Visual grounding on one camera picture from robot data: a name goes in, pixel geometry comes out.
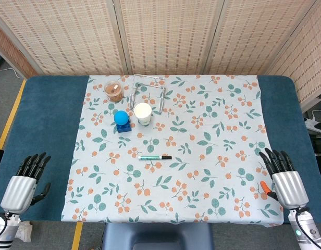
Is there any blue toy block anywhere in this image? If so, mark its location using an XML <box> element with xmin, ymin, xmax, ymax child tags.
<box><xmin>116</xmin><ymin>118</ymin><xmax>132</xmax><ymax>134</ymax></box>

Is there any dark teal table cover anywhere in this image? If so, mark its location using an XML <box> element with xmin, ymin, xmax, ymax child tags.
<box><xmin>0</xmin><ymin>75</ymin><xmax>321</xmax><ymax>225</ymax></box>

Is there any clear jar with brown contents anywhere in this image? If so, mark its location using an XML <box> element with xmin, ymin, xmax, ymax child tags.
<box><xmin>104</xmin><ymin>81</ymin><xmax>124</xmax><ymax>103</ymax></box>

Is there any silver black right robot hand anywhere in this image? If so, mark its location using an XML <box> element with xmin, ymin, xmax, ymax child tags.
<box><xmin>259</xmin><ymin>147</ymin><xmax>310</xmax><ymax>210</ymax></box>

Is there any crumpled white paper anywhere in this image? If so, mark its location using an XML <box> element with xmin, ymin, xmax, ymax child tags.
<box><xmin>15</xmin><ymin>220</ymin><xmax>34</xmax><ymax>243</ymax></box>

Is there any metal wire rack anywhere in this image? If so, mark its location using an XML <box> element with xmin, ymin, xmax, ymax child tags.
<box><xmin>129</xmin><ymin>74</ymin><xmax>166</xmax><ymax>114</ymax></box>

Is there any blue ball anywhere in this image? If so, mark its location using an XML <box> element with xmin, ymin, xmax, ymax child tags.
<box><xmin>113</xmin><ymin>110</ymin><xmax>130</xmax><ymax>128</ymax></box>

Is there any woven bamboo screen panel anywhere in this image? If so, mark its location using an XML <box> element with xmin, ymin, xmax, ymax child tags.
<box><xmin>0</xmin><ymin>0</ymin><xmax>129</xmax><ymax>77</ymax></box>
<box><xmin>0</xmin><ymin>20</ymin><xmax>39</xmax><ymax>79</ymax></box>
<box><xmin>202</xmin><ymin>0</ymin><xmax>317</xmax><ymax>76</ymax></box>
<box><xmin>113</xmin><ymin>0</ymin><xmax>225</xmax><ymax>76</ymax></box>
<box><xmin>266</xmin><ymin>0</ymin><xmax>321</xmax><ymax>111</ymax></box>

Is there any white paper cup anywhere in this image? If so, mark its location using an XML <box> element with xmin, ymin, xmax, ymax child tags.
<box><xmin>133</xmin><ymin>102</ymin><xmax>153</xmax><ymax>127</ymax></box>

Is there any white power strip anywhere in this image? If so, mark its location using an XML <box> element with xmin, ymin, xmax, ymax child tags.
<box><xmin>304</xmin><ymin>116</ymin><xmax>321</xmax><ymax>132</ymax></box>

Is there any black box on floor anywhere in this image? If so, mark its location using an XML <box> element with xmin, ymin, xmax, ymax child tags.
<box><xmin>307</xmin><ymin>130</ymin><xmax>321</xmax><ymax>157</ymax></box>

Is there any white floor cable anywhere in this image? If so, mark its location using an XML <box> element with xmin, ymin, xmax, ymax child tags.
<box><xmin>0</xmin><ymin>67</ymin><xmax>25</xmax><ymax>79</ymax></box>

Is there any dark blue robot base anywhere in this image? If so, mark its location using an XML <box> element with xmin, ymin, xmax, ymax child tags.
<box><xmin>102</xmin><ymin>222</ymin><xmax>215</xmax><ymax>250</ymax></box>

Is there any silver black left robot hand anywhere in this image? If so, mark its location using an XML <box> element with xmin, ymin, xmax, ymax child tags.
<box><xmin>0</xmin><ymin>152</ymin><xmax>52</xmax><ymax>215</ymax></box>

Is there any floral print tablecloth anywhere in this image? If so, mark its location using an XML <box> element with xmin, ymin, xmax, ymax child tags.
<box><xmin>60</xmin><ymin>74</ymin><xmax>285</xmax><ymax>224</ymax></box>

